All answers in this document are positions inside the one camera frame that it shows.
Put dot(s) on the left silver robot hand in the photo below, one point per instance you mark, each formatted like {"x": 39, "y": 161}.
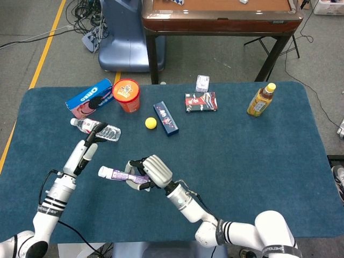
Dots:
{"x": 76, "y": 157}

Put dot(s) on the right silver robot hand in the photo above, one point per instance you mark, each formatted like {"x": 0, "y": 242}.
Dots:
{"x": 158, "y": 170}

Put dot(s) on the purple white tube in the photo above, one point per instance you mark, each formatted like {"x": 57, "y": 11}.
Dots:
{"x": 115, "y": 174}

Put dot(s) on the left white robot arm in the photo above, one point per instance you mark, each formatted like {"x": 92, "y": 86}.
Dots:
{"x": 53, "y": 204}

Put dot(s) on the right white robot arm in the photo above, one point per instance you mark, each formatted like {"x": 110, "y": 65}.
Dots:
{"x": 193, "y": 209}

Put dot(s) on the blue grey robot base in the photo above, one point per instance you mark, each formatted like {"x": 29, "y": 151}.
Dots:
{"x": 121, "y": 48}

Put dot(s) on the blue grey own robot base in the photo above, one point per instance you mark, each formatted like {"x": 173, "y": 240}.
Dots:
{"x": 161, "y": 251}

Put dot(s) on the amber tea bottle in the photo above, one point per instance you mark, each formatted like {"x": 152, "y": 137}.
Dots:
{"x": 259, "y": 104}

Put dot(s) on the clear plastic water bottle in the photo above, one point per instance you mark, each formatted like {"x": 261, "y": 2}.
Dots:
{"x": 113, "y": 134}

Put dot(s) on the yellow ball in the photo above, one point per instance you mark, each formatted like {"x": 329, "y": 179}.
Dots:
{"x": 150, "y": 123}

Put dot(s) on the dark blue long box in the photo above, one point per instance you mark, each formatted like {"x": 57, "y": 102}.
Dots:
{"x": 166, "y": 119}

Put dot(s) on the blue Oreo cookie box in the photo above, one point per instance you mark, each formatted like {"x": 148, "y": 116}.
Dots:
{"x": 88, "y": 95}

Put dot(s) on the blue felt table cloth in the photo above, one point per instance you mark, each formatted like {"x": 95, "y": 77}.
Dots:
{"x": 228, "y": 161}

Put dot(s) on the orange tub with red rim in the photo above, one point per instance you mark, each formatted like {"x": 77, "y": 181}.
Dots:
{"x": 126, "y": 94}

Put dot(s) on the black red flat box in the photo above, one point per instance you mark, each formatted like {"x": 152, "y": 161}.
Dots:
{"x": 201, "y": 102}

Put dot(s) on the white table support panel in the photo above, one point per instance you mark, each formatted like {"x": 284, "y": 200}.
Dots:
{"x": 67, "y": 253}

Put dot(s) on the small white tissue pack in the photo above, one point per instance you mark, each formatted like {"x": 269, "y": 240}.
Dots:
{"x": 202, "y": 83}

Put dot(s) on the grey power strip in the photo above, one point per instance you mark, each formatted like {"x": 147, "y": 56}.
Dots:
{"x": 90, "y": 40}

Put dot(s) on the black caster wheel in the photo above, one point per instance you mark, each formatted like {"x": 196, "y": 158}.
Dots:
{"x": 246, "y": 254}

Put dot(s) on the brown wooden mahjong table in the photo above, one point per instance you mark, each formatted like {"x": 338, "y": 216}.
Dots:
{"x": 215, "y": 25}

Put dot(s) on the blue white snake puzzle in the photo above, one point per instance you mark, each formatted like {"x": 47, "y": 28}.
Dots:
{"x": 178, "y": 1}

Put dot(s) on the grey sneaker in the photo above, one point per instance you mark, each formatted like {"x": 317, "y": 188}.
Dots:
{"x": 340, "y": 177}

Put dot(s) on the grey plastic device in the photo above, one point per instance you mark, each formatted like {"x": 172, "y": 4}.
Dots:
{"x": 340, "y": 132}

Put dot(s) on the white storage box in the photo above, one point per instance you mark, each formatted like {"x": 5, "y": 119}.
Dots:
{"x": 330, "y": 9}

